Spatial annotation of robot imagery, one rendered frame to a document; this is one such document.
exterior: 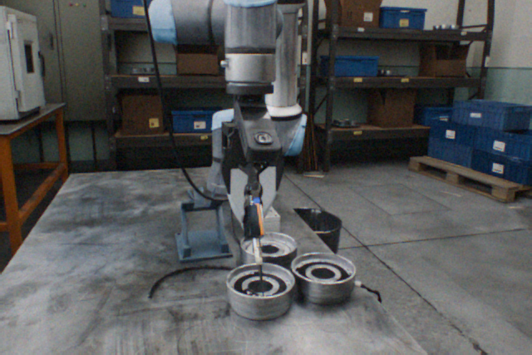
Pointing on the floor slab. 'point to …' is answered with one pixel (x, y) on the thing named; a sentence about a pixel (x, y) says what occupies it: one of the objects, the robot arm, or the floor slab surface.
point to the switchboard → (66, 32)
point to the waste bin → (332, 225)
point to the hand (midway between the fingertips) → (252, 215)
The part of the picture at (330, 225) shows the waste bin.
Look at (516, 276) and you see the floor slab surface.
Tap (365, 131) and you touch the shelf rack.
